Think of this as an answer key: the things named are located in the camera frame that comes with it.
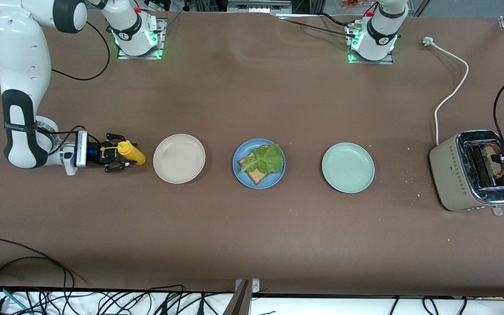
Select black right arm loop cable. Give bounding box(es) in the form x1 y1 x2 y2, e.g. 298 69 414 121
50 20 111 81

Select yellow mustard squeeze bottle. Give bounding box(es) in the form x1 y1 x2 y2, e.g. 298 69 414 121
105 141 147 166

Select dark crust bread slice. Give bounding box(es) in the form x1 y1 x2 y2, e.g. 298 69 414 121
484 144 504 178

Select grey metal edge bracket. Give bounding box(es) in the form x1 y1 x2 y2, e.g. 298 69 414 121
222 279 261 315

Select black cable with plug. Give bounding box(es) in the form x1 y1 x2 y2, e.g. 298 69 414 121
147 287 187 315
186 291 217 315

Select green round plate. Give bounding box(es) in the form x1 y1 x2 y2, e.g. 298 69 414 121
321 142 375 194

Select beige chrome toaster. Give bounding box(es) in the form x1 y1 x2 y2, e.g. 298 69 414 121
429 129 504 217

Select black base supply cable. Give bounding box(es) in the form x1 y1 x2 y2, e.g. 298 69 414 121
274 12 357 40

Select white toaster power cord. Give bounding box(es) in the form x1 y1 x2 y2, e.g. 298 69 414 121
423 37 470 146

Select blue round plate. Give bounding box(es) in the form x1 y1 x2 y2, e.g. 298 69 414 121
232 138 286 189

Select teal cable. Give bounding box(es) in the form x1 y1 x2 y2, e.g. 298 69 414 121
0 284 32 315

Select long black looped cable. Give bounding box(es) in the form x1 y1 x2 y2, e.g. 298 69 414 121
0 238 87 315

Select grey power strip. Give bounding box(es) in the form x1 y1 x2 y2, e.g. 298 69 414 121
227 0 293 14

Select beige round plate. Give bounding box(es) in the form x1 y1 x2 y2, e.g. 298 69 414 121
153 133 206 184

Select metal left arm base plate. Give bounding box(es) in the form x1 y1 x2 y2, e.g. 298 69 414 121
347 22 395 65

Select light brown bread slice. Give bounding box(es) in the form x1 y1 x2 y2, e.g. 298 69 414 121
238 152 279 185

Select green lettuce leaf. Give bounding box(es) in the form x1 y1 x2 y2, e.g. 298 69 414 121
240 143 285 175

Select orange snack bag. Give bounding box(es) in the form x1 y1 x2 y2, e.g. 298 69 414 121
341 0 377 9

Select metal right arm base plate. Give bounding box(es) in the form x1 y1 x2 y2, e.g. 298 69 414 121
117 18 166 60

